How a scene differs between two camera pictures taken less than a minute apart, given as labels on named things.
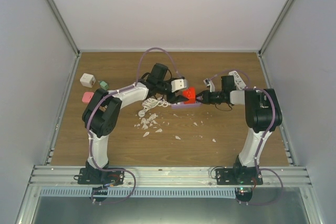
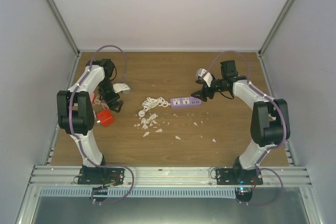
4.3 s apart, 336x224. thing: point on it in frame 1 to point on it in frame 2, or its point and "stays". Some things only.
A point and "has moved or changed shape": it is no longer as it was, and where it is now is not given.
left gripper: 178,99 to 109,100
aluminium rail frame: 64,177 stays
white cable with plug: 149,103 stays
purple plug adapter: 182,106 stays
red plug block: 190,93 has moved or changed shape
